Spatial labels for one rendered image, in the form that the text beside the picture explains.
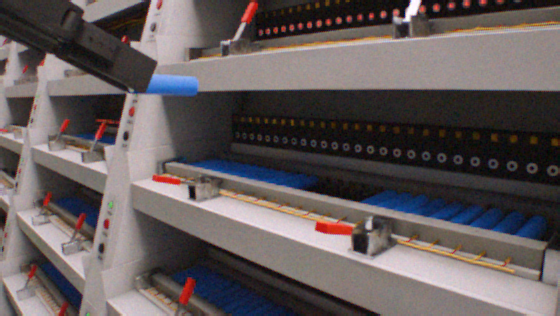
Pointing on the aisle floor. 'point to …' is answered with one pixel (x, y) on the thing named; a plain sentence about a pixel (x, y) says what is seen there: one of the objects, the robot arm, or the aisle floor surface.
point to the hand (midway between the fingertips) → (107, 59)
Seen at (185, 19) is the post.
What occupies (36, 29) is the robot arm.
